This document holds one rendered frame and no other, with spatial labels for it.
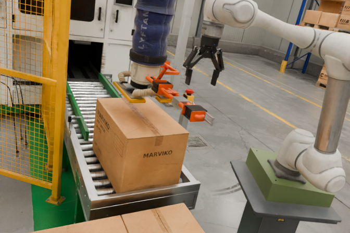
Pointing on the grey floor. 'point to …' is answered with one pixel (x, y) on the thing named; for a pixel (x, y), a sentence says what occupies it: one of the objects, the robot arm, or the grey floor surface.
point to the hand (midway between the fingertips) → (200, 82)
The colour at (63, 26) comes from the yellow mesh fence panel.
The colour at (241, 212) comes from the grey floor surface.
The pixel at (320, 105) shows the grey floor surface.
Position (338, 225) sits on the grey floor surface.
